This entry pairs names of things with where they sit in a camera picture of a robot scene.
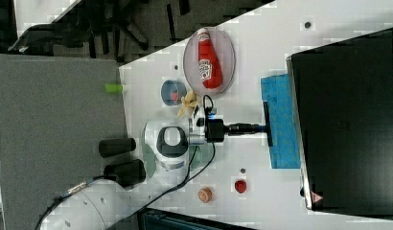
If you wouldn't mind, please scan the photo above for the peeled banana toy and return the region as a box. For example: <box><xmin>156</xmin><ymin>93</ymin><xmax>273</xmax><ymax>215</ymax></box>
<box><xmin>177</xmin><ymin>91</ymin><xmax>198</xmax><ymax>118</ymax></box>

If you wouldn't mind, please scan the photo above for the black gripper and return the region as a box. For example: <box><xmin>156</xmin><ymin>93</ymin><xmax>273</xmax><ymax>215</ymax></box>
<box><xmin>205</xmin><ymin>119</ymin><xmax>266</xmax><ymax>143</ymax></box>

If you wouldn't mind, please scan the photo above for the orange slice toy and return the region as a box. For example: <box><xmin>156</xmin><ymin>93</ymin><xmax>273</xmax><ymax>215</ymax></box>
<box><xmin>197</xmin><ymin>187</ymin><xmax>213</xmax><ymax>203</ymax></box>

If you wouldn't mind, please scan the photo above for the red ketchup bottle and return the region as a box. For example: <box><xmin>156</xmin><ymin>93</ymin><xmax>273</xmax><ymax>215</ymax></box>
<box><xmin>197</xmin><ymin>28</ymin><xmax>222</xmax><ymax>89</ymax></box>

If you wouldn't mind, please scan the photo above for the blue bowl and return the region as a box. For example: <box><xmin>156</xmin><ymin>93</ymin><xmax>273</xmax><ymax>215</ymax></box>
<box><xmin>160</xmin><ymin>80</ymin><xmax>187</xmax><ymax>106</ymax></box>

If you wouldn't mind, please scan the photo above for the small black cylinder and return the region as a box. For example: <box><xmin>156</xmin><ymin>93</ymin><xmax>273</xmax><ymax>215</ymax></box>
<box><xmin>98</xmin><ymin>138</ymin><xmax>136</xmax><ymax>158</ymax></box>

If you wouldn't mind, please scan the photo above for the red strawberry on table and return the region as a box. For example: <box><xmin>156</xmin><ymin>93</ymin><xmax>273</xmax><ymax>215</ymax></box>
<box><xmin>234</xmin><ymin>179</ymin><xmax>247</xmax><ymax>194</ymax></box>

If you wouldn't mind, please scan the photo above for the green marker stub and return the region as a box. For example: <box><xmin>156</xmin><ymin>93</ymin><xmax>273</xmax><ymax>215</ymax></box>
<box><xmin>104</xmin><ymin>83</ymin><xmax>124</xmax><ymax>93</ymax></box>

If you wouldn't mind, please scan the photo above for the pink round plate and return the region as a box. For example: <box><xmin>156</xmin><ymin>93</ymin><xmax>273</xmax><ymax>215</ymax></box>
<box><xmin>183</xmin><ymin>27</ymin><xmax>236</xmax><ymax>97</ymax></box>

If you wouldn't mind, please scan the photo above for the green cup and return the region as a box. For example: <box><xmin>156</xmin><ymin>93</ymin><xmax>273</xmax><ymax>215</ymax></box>
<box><xmin>190</xmin><ymin>144</ymin><xmax>213</xmax><ymax>170</ymax></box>

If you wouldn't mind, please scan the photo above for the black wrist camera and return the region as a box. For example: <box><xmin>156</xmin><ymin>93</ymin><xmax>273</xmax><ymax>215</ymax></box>
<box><xmin>203</xmin><ymin>107</ymin><xmax>217</xmax><ymax>119</ymax></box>

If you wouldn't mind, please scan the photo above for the black toaster oven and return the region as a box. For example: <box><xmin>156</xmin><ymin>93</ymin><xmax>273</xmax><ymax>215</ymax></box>
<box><xmin>287</xmin><ymin>28</ymin><xmax>393</xmax><ymax>220</ymax></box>

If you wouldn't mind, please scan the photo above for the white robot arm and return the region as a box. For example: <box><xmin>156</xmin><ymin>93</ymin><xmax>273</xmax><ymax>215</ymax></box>
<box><xmin>35</xmin><ymin>105</ymin><xmax>271</xmax><ymax>230</ymax></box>

